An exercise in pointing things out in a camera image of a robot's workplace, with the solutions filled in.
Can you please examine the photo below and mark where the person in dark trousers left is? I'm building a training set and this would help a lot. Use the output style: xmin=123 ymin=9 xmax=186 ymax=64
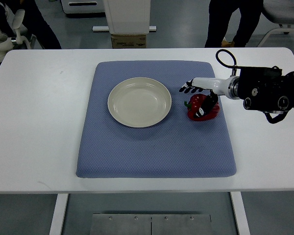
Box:
xmin=0 ymin=0 xmax=62 ymax=49

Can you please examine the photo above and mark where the white table leg left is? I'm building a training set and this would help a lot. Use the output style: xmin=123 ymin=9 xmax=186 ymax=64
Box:
xmin=49 ymin=193 xmax=69 ymax=235

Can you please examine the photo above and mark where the white device with handle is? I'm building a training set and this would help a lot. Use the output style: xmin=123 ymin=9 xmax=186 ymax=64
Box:
xmin=60 ymin=0 xmax=104 ymax=14

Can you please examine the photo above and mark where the blue textured foam mat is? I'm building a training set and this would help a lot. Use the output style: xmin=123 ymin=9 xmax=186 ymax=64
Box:
xmin=76 ymin=61 xmax=236 ymax=178

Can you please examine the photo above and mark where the black cable loop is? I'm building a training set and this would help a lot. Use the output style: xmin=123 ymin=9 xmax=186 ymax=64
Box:
xmin=215 ymin=48 xmax=241 ymax=77

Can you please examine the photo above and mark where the person in dark trousers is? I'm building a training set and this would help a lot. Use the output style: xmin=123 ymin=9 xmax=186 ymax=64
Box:
xmin=204 ymin=0 xmax=264 ymax=48
xmin=0 ymin=0 xmax=62 ymax=49

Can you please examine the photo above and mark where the white chair right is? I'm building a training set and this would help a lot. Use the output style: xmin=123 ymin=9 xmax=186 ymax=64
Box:
xmin=257 ymin=0 xmax=294 ymax=47

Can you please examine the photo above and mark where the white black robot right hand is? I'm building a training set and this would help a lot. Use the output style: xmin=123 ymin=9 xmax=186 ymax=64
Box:
xmin=179 ymin=76 xmax=239 ymax=119

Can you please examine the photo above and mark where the white office chair left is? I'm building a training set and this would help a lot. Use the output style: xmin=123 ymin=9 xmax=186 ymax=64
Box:
xmin=0 ymin=9 xmax=36 ymax=63

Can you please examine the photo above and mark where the white table leg right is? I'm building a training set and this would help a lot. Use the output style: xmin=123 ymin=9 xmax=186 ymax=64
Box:
xmin=230 ymin=191 xmax=250 ymax=235

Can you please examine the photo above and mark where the white machine column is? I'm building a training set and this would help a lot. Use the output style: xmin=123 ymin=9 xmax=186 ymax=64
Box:
xmin=92 ymin=0 xmax=157 ymax=35

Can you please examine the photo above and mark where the cream ceramic plate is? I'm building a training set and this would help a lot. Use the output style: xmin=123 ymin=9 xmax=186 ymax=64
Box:
xmin=107 ymin=77 xmax=172 ymax=128

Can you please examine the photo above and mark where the person in dark trousers right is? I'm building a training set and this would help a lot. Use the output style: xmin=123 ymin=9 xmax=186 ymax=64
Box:
xmin=204 ymin=0 xmax=264 ymax=48

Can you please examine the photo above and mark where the cardboard box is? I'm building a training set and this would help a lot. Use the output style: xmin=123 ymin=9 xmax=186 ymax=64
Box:
xmin=111 ymin=34 xmax=147 ymax=49

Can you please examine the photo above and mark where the red bell pepper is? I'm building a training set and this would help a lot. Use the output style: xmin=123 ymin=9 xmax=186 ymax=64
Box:
xmin=184 ymin=94 xmax=220 ymax=121

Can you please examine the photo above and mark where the white table leg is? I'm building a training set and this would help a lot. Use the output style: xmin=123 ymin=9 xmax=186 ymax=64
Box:
xmin=230 ymin=191 xmax=250 ymax=235
xmin=49 ymin=193 xmax=69 ymax=235

